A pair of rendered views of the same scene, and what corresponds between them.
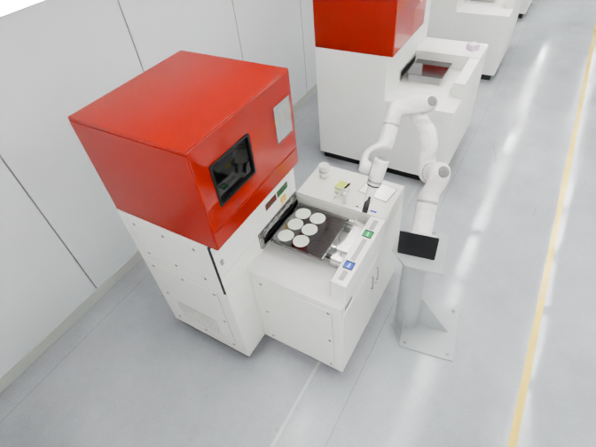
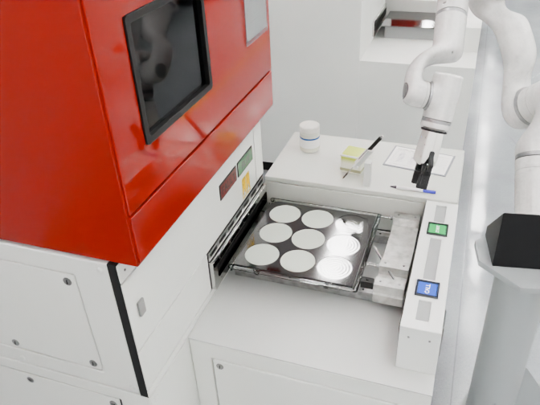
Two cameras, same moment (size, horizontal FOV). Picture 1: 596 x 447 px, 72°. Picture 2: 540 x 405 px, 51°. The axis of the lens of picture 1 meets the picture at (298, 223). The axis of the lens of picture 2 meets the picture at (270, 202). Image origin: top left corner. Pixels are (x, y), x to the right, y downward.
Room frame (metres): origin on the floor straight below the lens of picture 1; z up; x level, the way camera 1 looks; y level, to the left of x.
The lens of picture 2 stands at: (0.49, 0.37, 1.92)
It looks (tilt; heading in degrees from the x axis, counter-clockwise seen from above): 33 degrees down; 346
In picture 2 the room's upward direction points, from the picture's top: 3 degrees counter-clockwise
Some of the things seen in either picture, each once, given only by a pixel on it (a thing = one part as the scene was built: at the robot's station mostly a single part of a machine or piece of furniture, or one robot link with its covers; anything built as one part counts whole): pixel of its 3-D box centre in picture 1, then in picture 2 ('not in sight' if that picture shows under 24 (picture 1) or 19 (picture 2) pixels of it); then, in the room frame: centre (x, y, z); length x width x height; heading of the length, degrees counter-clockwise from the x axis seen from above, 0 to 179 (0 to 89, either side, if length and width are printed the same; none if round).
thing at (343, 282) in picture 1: (358, 256); (430, 277); (1.51, -0.33, 0.89); 0.55 x 0.09 x 0.14; 145
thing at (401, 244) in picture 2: (349, 245); (397, 259); (1.64, -0.29, 0.87); 0.36 x 0.08 x 0.03; 145
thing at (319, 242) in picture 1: (309, 229); (308, 239); (1.78, -0.07, 0.90); 0.34 x 0.34 x 0.01; 55
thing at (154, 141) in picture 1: (198, 142); (69, 42); (1.93, 0.48, 1.52); 0.81 x 0.75 x 0.59; 145
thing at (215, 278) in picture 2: (279, 221); (241, 231); (1.88, 0.11, 0.89); 0.44 x 0.02 x 0.10; 145
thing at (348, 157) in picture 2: (341, 188); (353, 160); (2.01, -0.31, 1.00); 0.07 x 0.07 x 0.07; 47
